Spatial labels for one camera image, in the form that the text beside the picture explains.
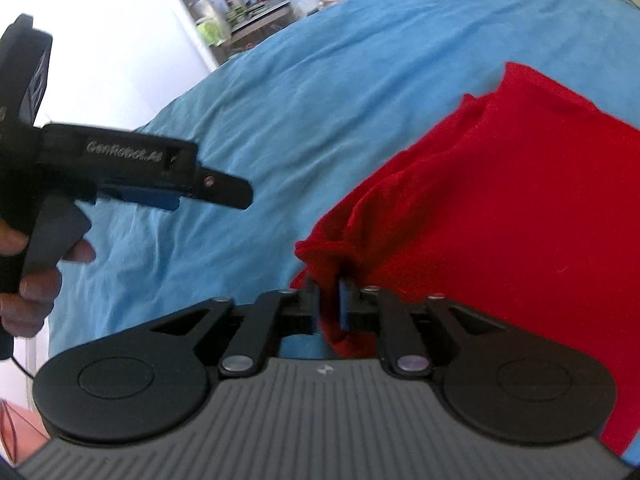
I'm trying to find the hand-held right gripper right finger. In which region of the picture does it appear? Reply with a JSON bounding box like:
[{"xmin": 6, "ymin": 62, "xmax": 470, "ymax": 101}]
[{"xmin": 339, "ymin": 276, "xmax": 508, "ymax": 380}]

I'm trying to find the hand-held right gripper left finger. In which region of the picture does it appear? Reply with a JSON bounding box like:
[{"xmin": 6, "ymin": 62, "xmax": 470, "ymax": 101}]
[{"xmin": 150, "ymin": 275, "xmax": 322, "ymax": 376}]

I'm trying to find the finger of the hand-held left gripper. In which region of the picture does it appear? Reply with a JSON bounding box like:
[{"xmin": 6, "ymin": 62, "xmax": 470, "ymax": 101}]
[
  {"xmin": 192, "ymin": 170, "xmax": 253, "ymax": 211},
  {"xmin": 97, "ymin": 184, "xmax": 180, "ymax": 212}
]

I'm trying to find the red sweater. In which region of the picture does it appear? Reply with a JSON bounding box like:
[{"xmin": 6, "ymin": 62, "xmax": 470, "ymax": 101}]
[{"xmin": 294, "ymin": 61, "xmax": 640, "ymax": 466}]

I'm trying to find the person's left hand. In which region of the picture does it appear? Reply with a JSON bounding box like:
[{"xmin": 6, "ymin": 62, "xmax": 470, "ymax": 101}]
[{"xmin": 0, "ymin": 224, "xmax": 96, "ymax": 338}]

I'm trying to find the bed with blue sheet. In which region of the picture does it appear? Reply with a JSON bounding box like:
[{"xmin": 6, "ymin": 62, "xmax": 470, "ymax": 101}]
[{"xmin": 47, "ymin": 0, "xmax": 640, "ymax": 361}]

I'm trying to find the white shelf unit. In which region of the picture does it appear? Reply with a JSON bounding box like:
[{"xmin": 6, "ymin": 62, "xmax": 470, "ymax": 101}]
[{"xmin": 155, "ymin": 0, "xmax": 356, "ymax": 68}]

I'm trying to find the green packet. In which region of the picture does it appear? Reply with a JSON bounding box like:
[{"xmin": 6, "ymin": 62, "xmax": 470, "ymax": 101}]
[{"xmin": 196, "ymin": 15, "xmax": 231, "ymax": 46}]

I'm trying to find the thin black cable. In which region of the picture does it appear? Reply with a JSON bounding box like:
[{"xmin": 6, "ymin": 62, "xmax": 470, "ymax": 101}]
[{"xmin": 7, "ymin": 345, "xmax": 36, "ymax": 381}]

